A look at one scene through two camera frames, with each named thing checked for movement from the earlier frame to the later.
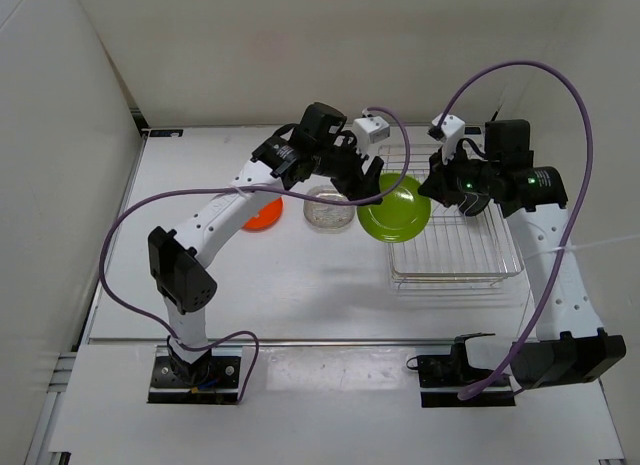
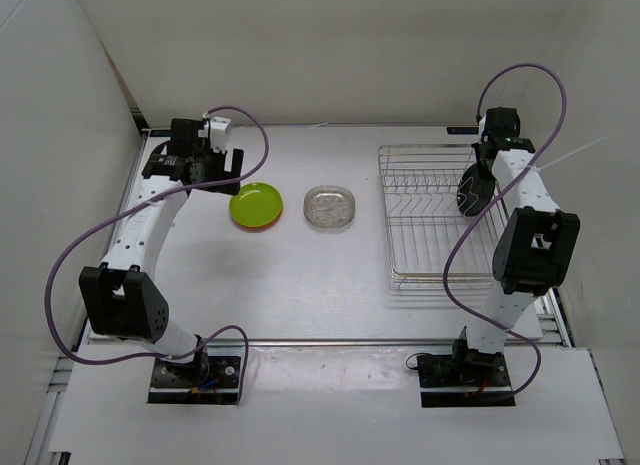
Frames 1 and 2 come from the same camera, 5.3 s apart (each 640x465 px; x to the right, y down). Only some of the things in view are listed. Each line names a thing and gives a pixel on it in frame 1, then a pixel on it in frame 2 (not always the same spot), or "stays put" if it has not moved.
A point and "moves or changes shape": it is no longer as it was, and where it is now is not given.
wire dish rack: (453, 249) stays put
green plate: (402, 215) moves or changes shape
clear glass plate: (327, 217) stays put
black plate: (473, 203) stays put
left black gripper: (358, 185) -> (237, 159)
